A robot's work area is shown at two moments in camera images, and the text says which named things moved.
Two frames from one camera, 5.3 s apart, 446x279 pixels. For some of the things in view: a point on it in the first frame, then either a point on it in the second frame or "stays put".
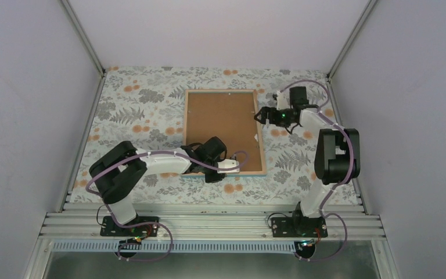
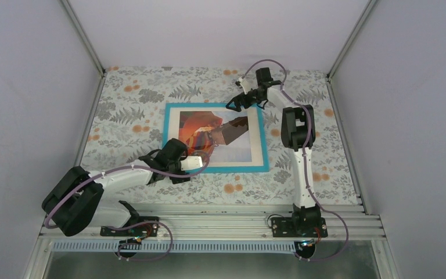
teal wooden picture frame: (262, 173) to (218, 169)
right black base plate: (299, 227) stays put
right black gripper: (265, 111) to (237, 99)
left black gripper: (209, 178) to (178, 178)
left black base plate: (109, 227) stays put
